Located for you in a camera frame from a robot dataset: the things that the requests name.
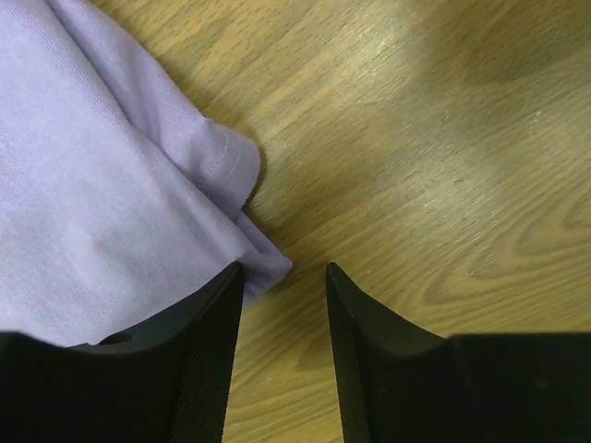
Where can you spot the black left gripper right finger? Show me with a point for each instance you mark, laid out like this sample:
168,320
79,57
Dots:
397,382

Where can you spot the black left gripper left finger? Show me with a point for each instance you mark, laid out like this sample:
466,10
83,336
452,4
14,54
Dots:
166,379

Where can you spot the lavender t shirt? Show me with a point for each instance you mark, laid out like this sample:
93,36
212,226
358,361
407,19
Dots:
119,197

